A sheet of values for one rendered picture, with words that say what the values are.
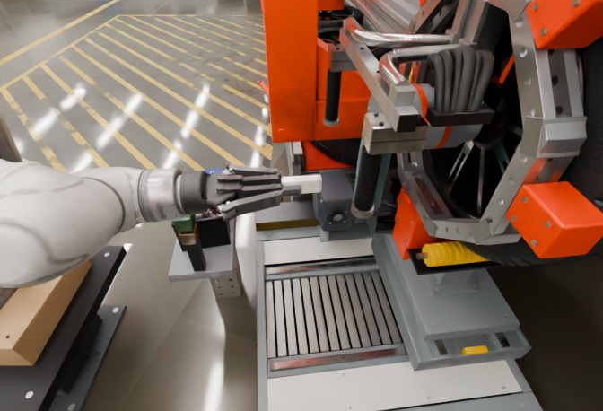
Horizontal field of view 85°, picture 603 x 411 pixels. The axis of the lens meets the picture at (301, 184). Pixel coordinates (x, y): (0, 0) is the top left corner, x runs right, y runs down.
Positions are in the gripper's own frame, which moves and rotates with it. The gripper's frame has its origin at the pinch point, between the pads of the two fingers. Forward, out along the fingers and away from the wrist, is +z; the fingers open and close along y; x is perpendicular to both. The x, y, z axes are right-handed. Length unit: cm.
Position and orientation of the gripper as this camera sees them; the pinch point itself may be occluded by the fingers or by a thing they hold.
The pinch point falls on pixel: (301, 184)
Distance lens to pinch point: 58.4
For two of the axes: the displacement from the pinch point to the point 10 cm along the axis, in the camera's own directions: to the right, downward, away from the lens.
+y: 1.1, 6.5, -7.5
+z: 9.9, -0.7, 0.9
